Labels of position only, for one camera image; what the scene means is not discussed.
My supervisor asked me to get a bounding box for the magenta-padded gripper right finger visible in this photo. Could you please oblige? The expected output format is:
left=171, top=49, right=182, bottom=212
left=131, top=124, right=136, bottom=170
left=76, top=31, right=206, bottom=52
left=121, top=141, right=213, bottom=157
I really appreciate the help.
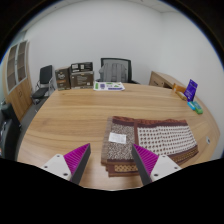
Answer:
left=130, top=143, right=183, bottom=186

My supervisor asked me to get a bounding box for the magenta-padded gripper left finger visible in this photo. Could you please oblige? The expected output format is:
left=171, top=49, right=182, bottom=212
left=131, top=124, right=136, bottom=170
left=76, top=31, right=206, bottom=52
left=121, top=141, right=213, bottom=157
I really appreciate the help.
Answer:
left=42, top=143, right=92, bottom=185

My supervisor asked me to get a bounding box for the brown patterned towel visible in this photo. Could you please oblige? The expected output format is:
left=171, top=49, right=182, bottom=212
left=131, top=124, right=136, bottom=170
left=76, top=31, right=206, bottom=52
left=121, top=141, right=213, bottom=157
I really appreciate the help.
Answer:
left=100, top=115, right=200, bottom=178

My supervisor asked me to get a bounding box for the small blue box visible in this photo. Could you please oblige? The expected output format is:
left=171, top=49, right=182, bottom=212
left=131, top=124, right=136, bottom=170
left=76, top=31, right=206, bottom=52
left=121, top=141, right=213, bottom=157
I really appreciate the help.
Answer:
left=187, top=100, right=197, bottom=111

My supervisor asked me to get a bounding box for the black leather armchair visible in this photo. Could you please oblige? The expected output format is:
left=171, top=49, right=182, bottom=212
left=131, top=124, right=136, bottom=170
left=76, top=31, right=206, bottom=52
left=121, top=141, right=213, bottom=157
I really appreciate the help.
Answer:
left=0, top=102, right=22, bottom=161

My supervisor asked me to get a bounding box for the small green box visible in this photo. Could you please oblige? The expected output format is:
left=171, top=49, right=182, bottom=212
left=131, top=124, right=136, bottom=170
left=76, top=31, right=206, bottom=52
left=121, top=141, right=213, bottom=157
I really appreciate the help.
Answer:
left=192, top=100, right=204, bottom=115

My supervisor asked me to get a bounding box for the orange box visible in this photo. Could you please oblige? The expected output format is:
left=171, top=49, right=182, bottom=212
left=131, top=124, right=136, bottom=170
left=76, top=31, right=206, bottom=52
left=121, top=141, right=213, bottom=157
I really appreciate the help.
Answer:
left=172, top=83, right=188, bottom=101

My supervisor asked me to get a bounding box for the large dark cardboard box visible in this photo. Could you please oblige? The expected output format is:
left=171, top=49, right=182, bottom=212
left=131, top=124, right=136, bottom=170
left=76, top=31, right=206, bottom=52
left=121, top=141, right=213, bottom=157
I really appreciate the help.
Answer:
left=69, top=70, right=95, bottom=90

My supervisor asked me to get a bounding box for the white printed paper sheet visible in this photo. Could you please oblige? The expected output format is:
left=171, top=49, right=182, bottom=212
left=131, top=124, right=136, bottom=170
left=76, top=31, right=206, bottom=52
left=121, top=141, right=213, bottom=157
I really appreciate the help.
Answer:
left=93, top=80, right=126, bottom=92

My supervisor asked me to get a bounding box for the low wooden sideboard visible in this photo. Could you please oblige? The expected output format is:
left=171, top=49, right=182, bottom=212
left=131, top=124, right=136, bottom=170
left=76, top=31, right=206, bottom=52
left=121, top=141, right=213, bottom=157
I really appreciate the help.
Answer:
left=148, top=70, right=186, bottom=90

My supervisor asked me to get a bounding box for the purple standing card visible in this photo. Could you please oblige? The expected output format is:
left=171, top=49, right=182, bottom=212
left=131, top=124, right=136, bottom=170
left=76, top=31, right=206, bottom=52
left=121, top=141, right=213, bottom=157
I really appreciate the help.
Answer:
left=183, top=79, right=199, bottom=102

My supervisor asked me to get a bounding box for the black visitor chair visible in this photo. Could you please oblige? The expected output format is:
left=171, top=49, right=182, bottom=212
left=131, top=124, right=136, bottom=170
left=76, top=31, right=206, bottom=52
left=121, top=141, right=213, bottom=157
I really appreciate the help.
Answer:
left=30, top=64, right=56, bottom=101

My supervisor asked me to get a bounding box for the flat dark cardboard box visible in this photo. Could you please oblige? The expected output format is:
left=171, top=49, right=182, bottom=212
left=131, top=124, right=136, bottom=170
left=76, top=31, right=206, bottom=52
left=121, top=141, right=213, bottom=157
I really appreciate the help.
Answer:
left=69, top=61, right=94, bottom=74

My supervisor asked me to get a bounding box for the grey backpack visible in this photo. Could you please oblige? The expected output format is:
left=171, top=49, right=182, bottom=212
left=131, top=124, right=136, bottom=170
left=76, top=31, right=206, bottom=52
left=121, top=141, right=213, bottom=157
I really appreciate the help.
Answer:
left=98, top=63, right=128, bottom=83

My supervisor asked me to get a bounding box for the wooden cabinet with glass doors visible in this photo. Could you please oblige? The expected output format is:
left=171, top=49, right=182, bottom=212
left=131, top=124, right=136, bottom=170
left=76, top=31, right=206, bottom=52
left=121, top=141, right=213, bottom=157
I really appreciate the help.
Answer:
left=2, top=39, right=34, bottom=122

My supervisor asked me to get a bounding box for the black mesh office chair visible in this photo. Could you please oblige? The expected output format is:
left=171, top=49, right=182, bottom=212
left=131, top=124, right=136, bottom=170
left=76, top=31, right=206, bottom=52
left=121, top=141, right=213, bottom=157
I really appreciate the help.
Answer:
left=96, top=57, right=139, bottom=84

